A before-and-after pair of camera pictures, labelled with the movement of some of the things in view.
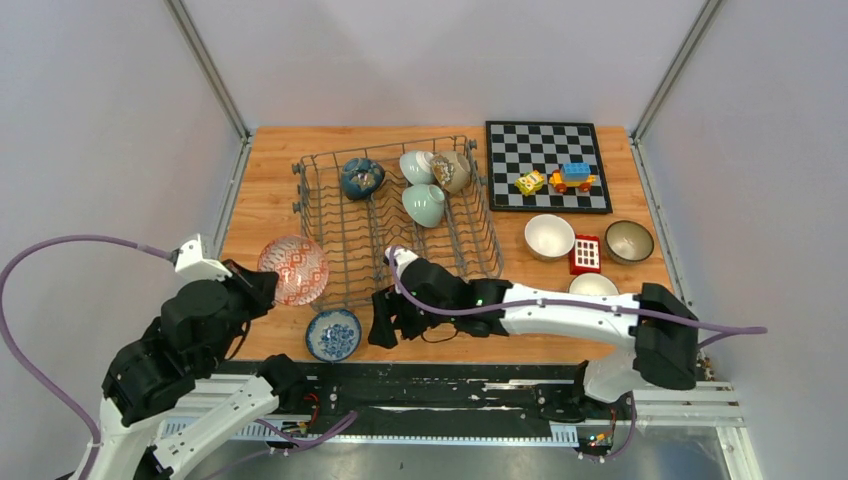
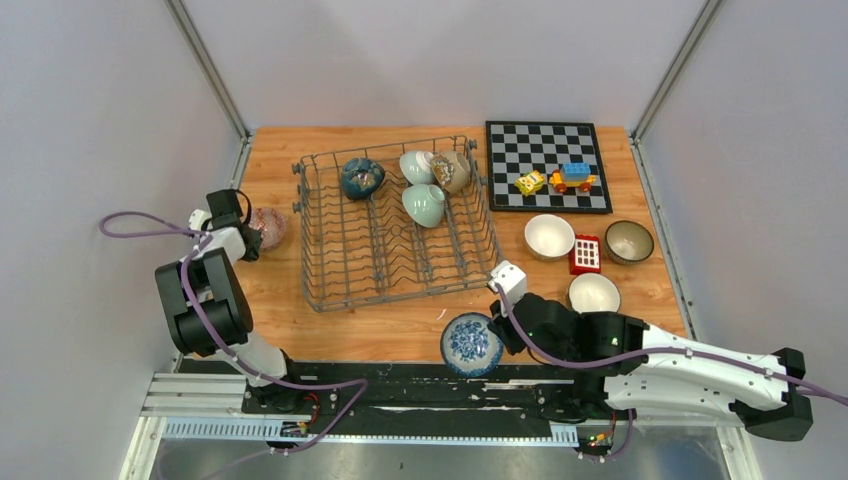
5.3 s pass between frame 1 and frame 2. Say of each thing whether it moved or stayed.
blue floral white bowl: moved
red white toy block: stayed
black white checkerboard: stayed
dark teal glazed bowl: stayed
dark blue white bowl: stayed
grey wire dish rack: stayed
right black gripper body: moved
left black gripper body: moved
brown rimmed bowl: stayed
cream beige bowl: stayed
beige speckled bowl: stayed
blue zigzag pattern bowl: moved
